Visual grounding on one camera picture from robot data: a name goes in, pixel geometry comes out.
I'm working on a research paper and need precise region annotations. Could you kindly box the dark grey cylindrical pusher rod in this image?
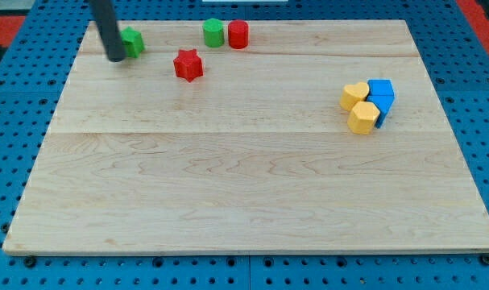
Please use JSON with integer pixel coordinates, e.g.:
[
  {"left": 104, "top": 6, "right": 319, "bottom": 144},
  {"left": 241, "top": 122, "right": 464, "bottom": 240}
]
[{"left": 89, "top": 0, "right": 126, "bottom": 62}]

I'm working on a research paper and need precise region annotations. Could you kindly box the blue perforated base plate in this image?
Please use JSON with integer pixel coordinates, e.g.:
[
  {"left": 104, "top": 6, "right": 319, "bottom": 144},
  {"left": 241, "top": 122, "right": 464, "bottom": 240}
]
[{"left": 0, "top": 0, "right": 489, "bottom": 289}]

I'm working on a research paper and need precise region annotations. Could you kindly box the blue triangle block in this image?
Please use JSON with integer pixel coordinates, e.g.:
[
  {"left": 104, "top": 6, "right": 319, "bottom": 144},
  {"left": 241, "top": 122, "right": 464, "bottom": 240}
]
[{"left": 367, "top": 95, "right": 395, "bottom": 128}]

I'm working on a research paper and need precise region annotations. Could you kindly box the red cylinder block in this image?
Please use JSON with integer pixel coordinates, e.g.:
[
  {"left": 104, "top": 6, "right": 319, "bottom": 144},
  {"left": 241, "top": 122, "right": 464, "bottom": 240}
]
[{"left": 227, "top": 19, "right": 249, "bottom": 49}]

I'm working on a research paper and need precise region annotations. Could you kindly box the yellow hexagon block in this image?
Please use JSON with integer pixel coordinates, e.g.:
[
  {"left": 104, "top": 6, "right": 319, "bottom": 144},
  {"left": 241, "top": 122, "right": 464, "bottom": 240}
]
[{"left": 347, "top": 101, "right": 380, "bottom": 135}]

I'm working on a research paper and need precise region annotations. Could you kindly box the red star block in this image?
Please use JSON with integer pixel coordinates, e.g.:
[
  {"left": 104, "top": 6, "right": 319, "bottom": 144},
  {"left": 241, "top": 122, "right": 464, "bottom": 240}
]
[{"left": 173, "top": 49, "right": 204, "bottom": 82}]

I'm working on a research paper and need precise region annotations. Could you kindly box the blue cube block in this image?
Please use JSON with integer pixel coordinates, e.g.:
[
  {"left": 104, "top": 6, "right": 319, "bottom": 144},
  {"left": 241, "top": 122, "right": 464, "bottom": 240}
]
[{"left": 367, "top": 79, "right": 395, "bottom": 96}]

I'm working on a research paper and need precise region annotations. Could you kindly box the light wooden board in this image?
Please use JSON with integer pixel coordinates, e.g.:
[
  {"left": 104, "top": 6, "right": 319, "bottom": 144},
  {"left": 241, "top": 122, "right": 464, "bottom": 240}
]
[{"left": 3, "top": 20, "right": 489, "bottom": 256}]

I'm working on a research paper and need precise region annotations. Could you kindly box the green star block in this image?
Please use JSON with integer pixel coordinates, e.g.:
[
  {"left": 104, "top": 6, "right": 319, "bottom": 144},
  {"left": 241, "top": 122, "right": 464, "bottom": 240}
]
[{"left": 121, "top": 27, "right": 145, "bottom": 58}]

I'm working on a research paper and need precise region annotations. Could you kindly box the yellow heart block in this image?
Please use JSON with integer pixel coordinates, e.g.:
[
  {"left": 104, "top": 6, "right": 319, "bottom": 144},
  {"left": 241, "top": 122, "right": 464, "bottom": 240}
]
[{"left": 339, "top": 82, "right": 370, "bottom": 111}]

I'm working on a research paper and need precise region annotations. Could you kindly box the green cylinder block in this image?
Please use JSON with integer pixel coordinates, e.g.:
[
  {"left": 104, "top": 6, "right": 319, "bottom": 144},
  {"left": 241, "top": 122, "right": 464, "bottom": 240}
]
[{"left": 202, "top": 19, "right": 225, "bottom": 48}]

